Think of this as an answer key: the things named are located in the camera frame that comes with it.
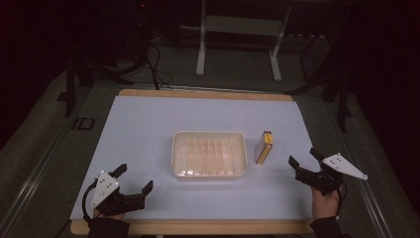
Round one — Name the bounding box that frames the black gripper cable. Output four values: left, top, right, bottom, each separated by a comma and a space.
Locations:
334, 180, 348, 220
81, 183, 97, 230

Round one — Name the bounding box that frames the black floor cable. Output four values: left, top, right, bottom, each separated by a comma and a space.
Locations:
144, 42, 174, 91

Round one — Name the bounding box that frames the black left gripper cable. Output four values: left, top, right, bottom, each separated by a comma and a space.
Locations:
81, 183, 97, 230

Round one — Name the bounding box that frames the small yellow box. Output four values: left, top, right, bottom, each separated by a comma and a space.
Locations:
254, 130, 274, 166

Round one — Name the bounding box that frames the white metal stand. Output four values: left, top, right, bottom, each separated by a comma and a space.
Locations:
195, 0, 294, 82

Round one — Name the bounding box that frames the black tripod stand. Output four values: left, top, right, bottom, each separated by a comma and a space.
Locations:
286, 31, 354, 134
56, 53, 136, 119

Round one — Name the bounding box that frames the white table mat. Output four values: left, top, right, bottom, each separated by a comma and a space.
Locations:
69, 95, 319, 221

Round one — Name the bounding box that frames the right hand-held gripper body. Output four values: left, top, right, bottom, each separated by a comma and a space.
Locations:
294, 152, 369, 196

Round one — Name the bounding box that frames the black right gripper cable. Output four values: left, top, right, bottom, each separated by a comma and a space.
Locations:
334, 180, 348, 220

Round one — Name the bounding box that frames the white plastic tray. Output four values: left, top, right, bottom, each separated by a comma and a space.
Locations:
170, 130, 249, 181

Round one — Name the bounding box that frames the black floor bracket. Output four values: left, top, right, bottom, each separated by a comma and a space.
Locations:
71, 116, 96, 131

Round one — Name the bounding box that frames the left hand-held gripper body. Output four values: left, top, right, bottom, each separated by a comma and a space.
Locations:
90, 170, 147, 218

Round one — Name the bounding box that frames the person's left hand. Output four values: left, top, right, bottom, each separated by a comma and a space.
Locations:
93, 210, 127, 220

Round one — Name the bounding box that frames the person's right hand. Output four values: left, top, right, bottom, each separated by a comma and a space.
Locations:
311, 187, 342, 221

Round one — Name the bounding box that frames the metal floor rail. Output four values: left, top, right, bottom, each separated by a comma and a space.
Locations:
0, 123, 75, 238
325, 98, 395, 238

